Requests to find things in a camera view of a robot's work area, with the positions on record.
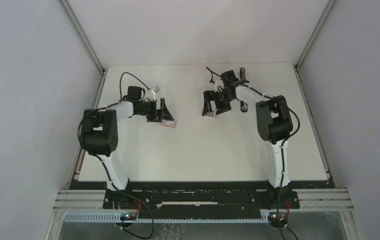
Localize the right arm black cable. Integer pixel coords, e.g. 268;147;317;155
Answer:
205;66;301;229

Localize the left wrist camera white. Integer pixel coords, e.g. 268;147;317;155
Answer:
146;86;160;101

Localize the staple box red white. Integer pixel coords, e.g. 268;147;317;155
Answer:
161;120;177;128

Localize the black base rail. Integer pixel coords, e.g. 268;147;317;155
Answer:
102;181;301;220

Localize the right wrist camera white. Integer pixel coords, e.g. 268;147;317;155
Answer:
214;80;223;93

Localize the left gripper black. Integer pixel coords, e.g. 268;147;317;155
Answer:
137;98;174;123

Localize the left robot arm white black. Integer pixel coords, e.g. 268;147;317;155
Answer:
77;86;177;209

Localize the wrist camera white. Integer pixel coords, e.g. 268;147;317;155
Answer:
214;80;223;93
146;86;160;101

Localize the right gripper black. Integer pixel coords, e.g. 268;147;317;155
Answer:
202;90;234;117

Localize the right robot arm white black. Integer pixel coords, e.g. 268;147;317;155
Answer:
202;69;298;208

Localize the white cable duct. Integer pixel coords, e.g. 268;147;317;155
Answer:
64;212;270;224

